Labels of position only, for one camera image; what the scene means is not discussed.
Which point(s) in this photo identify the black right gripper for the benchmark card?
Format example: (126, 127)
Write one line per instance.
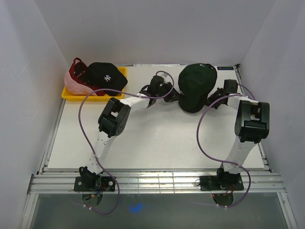
(210, 98)

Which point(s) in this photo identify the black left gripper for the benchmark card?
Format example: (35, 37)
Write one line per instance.
(173, 96)

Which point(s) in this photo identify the dark green NY cap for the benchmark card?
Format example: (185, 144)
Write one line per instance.
(195, 82)

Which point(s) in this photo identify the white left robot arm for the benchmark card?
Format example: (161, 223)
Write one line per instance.
(113, 120)

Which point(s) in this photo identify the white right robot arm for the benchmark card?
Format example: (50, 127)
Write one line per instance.
(251, 126)

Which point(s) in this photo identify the black NY cap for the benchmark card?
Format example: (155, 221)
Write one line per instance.
(103, 75)

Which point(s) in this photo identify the red cap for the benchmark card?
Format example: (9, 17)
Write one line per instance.
(77, 67)

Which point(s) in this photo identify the pink cap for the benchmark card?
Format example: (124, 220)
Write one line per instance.
(76, 86)

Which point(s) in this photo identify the yellow plastic tray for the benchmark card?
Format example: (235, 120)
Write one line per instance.
(79, 98)

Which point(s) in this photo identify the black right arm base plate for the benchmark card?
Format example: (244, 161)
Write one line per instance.
(213, 183)

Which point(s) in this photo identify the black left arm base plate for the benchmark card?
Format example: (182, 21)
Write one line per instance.
(106, 184)

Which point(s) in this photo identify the aluminium frame rail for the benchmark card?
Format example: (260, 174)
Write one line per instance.
(151, 182)

